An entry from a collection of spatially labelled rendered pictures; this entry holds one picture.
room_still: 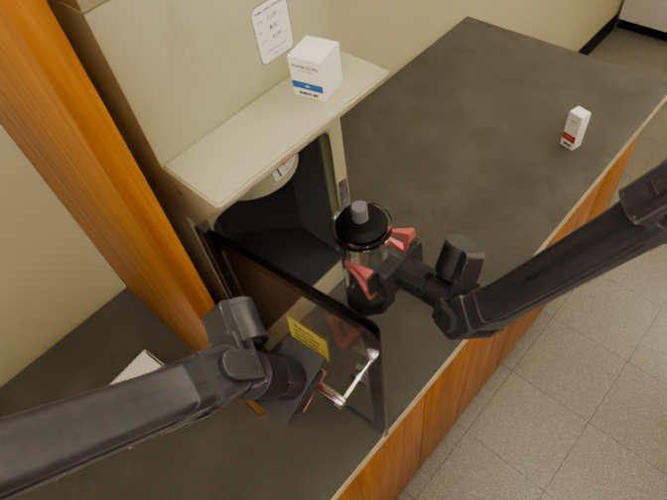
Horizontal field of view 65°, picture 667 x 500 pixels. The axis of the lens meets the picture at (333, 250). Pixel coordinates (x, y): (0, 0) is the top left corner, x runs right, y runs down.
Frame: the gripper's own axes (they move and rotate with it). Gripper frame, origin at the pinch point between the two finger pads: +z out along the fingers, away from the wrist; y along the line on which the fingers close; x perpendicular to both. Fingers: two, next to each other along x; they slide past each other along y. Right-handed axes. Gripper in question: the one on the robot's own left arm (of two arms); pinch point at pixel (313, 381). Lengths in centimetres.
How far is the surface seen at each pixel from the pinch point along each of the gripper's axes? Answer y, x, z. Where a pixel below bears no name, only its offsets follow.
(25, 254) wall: 12, -67, -2
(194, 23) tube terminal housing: -32, -21, -35
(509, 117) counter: -81, -12, 65
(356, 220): -25.7, -8.8, 3.5
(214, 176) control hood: -18.4, -14.7, -25.8
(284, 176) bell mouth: -26.1, -22.0, -2.4
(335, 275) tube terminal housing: -16.8, -19.7, 31.9
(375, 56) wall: -82, -56, 57
